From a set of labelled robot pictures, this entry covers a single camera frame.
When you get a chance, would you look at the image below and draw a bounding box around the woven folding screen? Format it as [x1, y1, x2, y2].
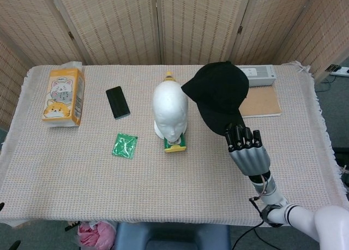
[0, 0, 349, 133]

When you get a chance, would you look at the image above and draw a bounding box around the pink plastic bag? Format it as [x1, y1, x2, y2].
[77, 220, 117, 248]

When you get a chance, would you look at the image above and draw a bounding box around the orange cat print box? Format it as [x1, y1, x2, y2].
[41, 68, 86, 128]

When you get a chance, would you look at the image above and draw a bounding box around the brown spiral notebook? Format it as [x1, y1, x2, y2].
[237, 86, 282, 118]

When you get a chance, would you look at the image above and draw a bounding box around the green plastic packet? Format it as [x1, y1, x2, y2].
[111, 133, 139, 160]

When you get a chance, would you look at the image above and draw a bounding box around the black cable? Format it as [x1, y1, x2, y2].
[230, 173, 273, 250]

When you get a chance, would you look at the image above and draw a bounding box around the grey power strip box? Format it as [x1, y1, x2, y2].
[236, 64, 278, 88]

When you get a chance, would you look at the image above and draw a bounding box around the white power strip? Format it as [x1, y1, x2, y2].
[325, 64, 349, 78]

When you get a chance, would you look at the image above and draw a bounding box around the black baseball cap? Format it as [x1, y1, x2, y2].
[180, 61, 250, 136]

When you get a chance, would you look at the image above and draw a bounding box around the white foam mannequin head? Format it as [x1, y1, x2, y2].
[152, 81, 189, 141]

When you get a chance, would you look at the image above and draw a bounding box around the blue chair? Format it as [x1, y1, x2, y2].
[114, 222, 232, 250]

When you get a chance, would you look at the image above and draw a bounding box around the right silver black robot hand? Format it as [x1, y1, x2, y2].
[224, 121, 272, 177]

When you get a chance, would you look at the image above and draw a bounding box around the woven tablecloth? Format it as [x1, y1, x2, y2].
[0, 59, 349, 229]

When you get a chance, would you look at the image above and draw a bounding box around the black rectangular case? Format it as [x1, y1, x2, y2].
[105, 86, 131, 121]

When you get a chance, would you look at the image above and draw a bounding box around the yellow green box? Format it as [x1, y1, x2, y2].
[163, 72, 188, 154]

